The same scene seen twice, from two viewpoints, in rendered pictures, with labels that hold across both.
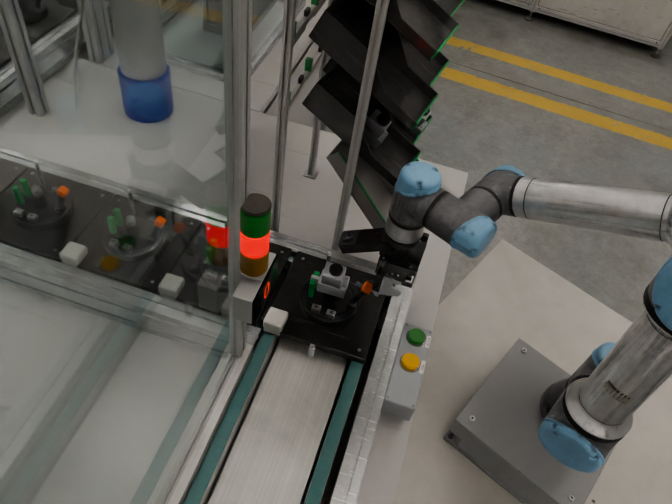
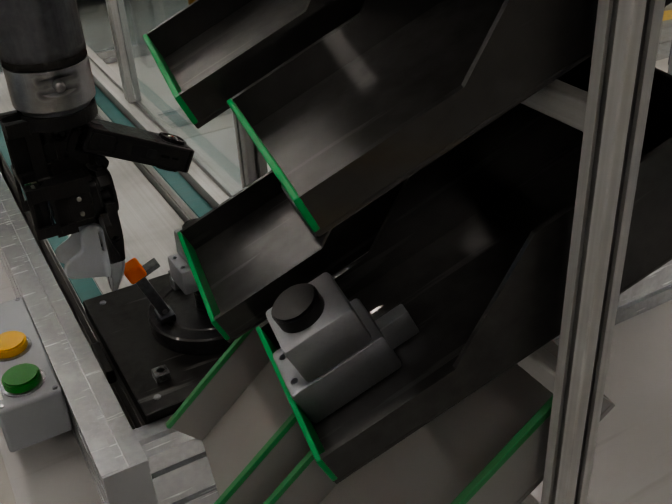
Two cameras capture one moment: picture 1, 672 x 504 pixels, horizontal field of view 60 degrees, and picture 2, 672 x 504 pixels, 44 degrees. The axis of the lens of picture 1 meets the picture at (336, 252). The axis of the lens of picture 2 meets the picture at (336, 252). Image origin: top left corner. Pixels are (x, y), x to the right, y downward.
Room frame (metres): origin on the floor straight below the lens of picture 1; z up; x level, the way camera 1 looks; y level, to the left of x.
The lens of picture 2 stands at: (1.54, -0.35, 1.54)
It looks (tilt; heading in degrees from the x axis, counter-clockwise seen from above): 32 degrees down; 144
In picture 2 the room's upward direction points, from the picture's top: 3 degrees counter-clockwise
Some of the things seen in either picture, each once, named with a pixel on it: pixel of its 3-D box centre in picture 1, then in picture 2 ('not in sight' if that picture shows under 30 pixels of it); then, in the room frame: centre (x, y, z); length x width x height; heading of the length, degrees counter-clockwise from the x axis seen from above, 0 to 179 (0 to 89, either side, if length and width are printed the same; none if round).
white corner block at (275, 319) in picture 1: (275, 321); not in sight; (0.73, 0.10, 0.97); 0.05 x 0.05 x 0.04; 81
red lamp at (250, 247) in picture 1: (254, 237); not in sight; (0.64, 0.14, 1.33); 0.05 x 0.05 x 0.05
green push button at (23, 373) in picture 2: (416, 337); (22, 381); (0.76, -0.22, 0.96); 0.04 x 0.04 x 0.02
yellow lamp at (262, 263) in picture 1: (254, 257); not in sight; (0.64, 0.14, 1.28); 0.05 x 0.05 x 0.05
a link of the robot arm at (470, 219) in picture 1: (465, 221); not in sight; (0.75, -0.21, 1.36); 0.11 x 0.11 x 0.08; 56
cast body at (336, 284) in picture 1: (330, 276); (208, 248); (0.81, 0.00, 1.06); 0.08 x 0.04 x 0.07; 83
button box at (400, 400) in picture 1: (407, 369); (16, 368); (0.70, -0.21, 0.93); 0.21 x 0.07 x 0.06; 171
